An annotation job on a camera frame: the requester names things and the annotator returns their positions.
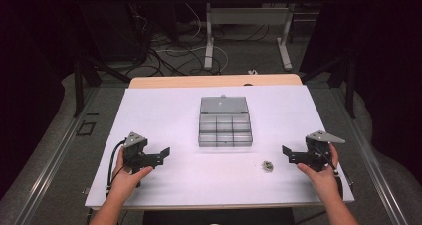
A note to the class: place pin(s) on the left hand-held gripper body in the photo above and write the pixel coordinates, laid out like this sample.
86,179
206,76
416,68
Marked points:
136,152

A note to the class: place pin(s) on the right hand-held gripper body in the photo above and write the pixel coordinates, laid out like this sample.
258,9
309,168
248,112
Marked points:
318,152

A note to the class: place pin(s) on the small metal part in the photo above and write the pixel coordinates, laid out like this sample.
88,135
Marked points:
267,166

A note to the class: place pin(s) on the clear plastic compartment box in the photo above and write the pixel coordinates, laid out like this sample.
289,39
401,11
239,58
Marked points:
225,128

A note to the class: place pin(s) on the person's left hand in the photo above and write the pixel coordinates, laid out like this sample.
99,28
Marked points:
126,181

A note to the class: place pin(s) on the person's right hand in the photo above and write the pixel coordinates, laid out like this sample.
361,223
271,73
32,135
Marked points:
326,183

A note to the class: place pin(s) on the white table mat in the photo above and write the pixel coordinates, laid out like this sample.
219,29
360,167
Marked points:
185,172

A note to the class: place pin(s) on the black metal stand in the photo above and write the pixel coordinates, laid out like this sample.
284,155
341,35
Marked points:
350,85
79,85

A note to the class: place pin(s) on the wooden table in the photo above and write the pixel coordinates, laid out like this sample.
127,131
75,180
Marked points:
199,81

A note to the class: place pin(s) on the white plug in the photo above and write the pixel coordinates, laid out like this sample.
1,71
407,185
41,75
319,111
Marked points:
253,71

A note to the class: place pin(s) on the white-legged table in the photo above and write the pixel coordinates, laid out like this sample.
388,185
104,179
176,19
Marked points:
249,16

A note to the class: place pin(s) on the metal floor rail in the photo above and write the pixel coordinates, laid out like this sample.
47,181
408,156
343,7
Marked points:
371,172
49,165

